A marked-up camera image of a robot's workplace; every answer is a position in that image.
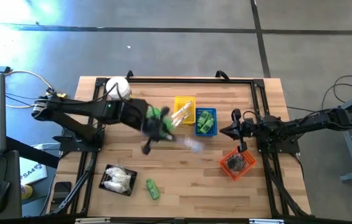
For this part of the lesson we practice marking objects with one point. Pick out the white printed booklet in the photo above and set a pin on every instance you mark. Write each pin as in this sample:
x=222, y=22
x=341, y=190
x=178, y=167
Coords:
x=34, y=172

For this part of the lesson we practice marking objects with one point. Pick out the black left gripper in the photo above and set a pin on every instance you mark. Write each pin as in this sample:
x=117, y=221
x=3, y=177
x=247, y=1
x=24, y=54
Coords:
x=135, y=113

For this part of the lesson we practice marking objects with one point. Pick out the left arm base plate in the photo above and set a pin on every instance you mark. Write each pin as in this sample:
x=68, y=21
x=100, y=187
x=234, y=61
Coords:
x=94, y=143

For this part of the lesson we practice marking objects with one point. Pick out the black plastic basket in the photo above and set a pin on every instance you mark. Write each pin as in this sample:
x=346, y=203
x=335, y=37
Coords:
x=104, y=183

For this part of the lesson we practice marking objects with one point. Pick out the green plastic basket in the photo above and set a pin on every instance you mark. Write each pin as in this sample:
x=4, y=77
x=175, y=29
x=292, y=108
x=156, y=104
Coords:
x=155, y=113

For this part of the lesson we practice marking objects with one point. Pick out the white edge bracket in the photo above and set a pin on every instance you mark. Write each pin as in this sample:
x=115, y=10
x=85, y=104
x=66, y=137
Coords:
x=266, y=221
x=92, y=221

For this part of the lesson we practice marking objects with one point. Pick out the clear bag of cotton swabs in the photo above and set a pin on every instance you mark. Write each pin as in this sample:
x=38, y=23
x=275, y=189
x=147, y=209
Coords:
x=122, y=180

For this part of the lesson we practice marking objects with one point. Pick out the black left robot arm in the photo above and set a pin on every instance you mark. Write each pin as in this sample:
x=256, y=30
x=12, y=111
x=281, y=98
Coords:
x=79, y=107

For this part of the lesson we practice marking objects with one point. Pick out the orange plastic basket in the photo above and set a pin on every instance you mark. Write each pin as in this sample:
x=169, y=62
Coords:
x=250, y=161

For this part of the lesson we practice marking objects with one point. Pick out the blue plastic basket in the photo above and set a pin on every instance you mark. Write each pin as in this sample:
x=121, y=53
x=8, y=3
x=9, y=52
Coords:
x=214, y=133

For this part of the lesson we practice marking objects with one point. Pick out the dark side desk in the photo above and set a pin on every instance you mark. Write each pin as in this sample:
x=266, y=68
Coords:
x=10, y=174

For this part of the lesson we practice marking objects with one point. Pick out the black aluminium table frame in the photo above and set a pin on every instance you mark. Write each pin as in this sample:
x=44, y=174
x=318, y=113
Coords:
x=194, y=80

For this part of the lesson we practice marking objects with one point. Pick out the Lysol wipes canister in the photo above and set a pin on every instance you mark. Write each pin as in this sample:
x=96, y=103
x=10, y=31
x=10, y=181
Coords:
x=118, y=87

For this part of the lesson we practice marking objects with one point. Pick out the clear bagged utensils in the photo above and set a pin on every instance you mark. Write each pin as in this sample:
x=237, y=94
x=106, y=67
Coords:
x=177, y=118

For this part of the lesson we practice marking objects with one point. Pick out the snack packet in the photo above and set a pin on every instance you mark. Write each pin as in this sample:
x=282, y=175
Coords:
x=185, y=109

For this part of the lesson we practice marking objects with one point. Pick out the yellow plastic basket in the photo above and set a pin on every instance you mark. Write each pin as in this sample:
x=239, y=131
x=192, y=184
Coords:
x=178, y=102

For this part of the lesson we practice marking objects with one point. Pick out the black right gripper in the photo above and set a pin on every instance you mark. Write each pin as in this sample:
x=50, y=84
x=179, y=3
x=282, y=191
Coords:
x=253, y=129

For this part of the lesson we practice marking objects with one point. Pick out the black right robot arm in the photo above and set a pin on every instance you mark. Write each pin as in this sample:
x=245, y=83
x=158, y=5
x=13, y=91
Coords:
x=303, y=124

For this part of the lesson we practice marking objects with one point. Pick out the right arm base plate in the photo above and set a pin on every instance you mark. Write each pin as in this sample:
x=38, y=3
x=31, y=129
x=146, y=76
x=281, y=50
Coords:
x=291, y=147

